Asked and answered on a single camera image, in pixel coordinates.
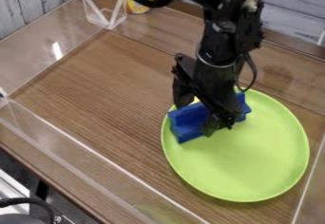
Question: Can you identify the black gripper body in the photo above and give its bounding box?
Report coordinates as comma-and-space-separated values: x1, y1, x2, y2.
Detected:
171, 53, 244, 129

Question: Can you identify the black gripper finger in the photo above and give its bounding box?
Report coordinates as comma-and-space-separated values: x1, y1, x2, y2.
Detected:
173, 77, 194, 108
202, 113, 225, 137

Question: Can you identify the blue T-shaped block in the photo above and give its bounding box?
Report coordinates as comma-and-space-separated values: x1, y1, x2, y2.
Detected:
166, 91, 253, 144

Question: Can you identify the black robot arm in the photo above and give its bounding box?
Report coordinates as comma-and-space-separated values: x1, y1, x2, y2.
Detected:
135, 0, 264, 136

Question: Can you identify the green round plate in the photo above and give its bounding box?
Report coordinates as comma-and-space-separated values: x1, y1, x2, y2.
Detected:
162, 90, 310, 202

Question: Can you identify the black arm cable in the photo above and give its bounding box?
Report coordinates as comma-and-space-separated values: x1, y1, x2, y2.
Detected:
233, 53, 260, 93

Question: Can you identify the clear acrylic enclosure wall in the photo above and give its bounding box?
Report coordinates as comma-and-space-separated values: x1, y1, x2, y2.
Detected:
0, 0, 325, 224

